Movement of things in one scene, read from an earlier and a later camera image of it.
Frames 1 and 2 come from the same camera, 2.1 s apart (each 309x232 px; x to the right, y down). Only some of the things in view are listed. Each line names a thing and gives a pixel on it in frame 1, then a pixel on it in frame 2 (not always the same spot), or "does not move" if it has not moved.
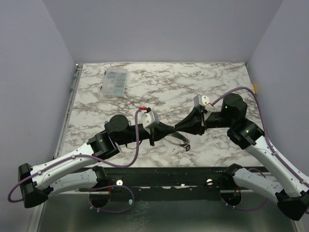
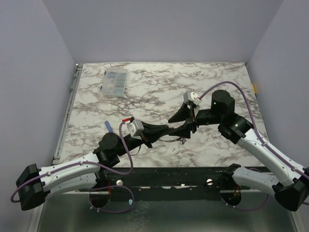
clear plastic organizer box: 114,82 does not move
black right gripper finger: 191,124 → 182,114
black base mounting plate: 173,183 does not move
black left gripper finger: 161,130 does not move
